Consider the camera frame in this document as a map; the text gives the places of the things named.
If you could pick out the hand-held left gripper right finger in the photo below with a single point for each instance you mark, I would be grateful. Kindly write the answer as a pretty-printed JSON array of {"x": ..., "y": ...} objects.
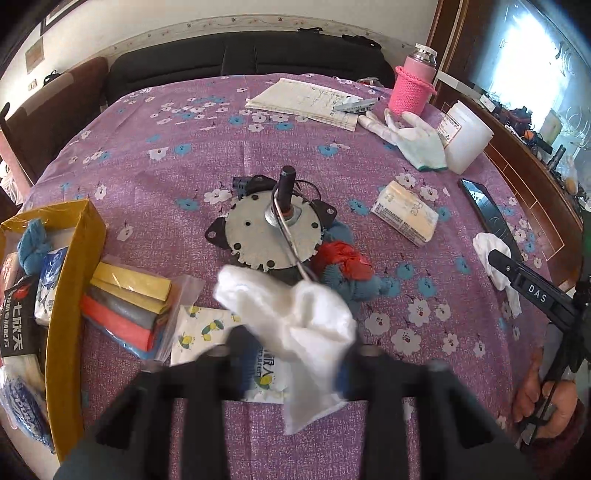
[{"x": 415, "y": 415}]

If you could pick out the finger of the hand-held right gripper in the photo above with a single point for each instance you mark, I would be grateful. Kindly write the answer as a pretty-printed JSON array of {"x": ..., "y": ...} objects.
[{"x": 531, "y": 288}]

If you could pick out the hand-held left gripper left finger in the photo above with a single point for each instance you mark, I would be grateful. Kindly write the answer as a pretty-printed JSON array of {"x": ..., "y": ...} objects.
[{"x": 184, "y": 415}]

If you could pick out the white sock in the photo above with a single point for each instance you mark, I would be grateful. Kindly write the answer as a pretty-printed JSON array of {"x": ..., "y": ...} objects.
[
  {"x": 295, "y": 318},
  {"x": 496, "y": 263}
]

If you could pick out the yellow cardboard box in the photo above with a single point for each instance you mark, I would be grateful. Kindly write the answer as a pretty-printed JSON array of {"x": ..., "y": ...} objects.
[{"x": 74, "y": 295}]

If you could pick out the blue white patterned packet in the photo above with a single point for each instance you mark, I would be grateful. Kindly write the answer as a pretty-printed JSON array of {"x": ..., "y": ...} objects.
[{"x": 21, "y": 410}]

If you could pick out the blue white tissue pack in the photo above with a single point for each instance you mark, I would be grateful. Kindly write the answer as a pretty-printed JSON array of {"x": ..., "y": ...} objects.
[{"x": 53, "y": 286}]

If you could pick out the black wipes packet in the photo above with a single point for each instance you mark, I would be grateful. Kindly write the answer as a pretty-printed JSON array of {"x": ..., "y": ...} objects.
[{"x": 18, "y": 318}]

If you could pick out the person's right forearm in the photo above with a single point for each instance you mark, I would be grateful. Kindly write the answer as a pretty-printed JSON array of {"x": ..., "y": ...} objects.
[{"x": 570, "y": 454}]

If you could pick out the person's right hand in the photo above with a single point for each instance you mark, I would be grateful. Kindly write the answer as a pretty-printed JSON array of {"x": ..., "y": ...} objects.
[{"x": 528, "y": 401}]

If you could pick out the lemon print wipes packet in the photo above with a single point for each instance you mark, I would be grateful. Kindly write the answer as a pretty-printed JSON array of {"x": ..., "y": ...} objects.
[{"x": 203, "y": 332}]

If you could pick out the black smartphone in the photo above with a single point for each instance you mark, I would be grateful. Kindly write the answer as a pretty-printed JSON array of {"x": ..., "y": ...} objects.
[{"x": 489, "y": 212}]

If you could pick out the bag of coloured cloths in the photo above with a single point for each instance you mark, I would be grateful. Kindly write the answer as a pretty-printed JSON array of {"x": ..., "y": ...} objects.
[{"x": 129, "y": 309}]

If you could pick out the wooden cabinet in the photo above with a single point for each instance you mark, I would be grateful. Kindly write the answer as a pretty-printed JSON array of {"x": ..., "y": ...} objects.
[{"x": 517, "y": 152}]

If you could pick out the blue cloth with red patch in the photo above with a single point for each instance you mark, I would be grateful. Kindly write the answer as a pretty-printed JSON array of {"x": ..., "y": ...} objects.
[{"x": 364, "y": 284}]

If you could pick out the beige tissue pack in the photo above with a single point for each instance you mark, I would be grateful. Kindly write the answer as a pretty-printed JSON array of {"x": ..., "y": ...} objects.
[{"x": 406, "y": 214}]

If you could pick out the white plastic jar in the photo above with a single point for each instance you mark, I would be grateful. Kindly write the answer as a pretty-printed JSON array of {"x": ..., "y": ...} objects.
[{"x": 466, "y": 138}]

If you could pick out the white glove with green cuff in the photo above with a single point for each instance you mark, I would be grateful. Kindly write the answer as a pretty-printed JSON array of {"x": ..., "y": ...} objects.
[{"x": 415, "y": 141}]

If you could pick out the grey metal fan motor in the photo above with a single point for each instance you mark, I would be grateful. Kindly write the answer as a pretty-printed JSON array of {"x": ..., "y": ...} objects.
[{"x": 272, "y": 230}]

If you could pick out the teal knotted cloth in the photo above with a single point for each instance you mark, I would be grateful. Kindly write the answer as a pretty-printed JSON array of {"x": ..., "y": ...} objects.
[{"x": 32, "y": 244}]

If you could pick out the pink thermos with knitted sleeve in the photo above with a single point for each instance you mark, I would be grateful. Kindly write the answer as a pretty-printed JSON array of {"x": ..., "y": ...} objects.
[{"x": 411, "y": 87}]

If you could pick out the purple floral tablecloth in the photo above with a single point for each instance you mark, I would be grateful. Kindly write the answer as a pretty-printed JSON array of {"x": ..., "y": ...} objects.
[{"x": 184, "y": 152}]

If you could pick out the white paper notebook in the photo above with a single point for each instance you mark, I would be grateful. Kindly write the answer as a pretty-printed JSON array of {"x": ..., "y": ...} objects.
[{"x": 300, "y": 101}]

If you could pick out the brown wooden chair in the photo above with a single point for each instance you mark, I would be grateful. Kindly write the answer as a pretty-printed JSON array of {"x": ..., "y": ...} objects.
[{"x": 55, "y": 115}]

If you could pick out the black leather sofa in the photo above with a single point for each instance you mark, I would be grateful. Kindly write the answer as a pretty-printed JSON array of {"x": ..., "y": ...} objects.
[{"x": 249, "y": 55}]

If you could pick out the small wall plaque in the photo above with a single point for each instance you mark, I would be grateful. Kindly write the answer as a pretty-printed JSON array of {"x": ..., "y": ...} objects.
[{"x": 34, "y": 54}]

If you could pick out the framed wall picture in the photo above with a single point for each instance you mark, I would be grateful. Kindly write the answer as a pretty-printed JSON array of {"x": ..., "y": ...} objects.
[{"x": 60, "y": 14}]

